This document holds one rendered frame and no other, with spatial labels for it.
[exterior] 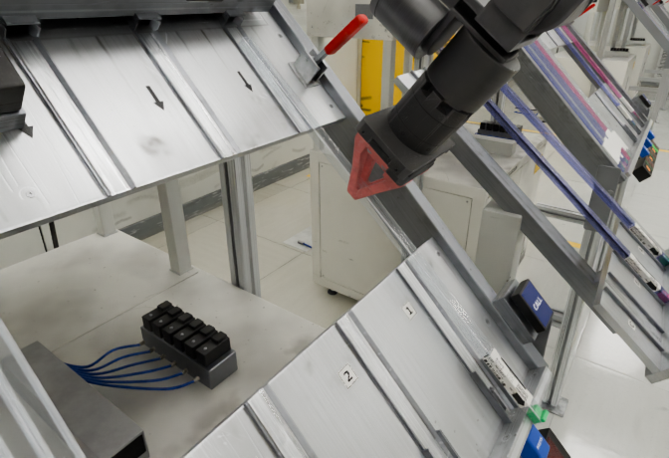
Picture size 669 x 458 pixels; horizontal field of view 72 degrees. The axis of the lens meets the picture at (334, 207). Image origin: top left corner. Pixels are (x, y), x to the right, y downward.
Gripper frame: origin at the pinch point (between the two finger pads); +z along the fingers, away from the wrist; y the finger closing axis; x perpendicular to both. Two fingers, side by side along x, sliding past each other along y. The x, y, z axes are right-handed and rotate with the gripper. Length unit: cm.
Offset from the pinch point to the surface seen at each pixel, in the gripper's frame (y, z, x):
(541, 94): -85, 3, 1
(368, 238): -85, 77, -1
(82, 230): -46, 170, -88
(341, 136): -8.0, 3.0, -7.7
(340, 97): -8.1, -0.7, -11.0
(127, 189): 21.4, 0.6, -9.1
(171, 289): -2, 51, -13
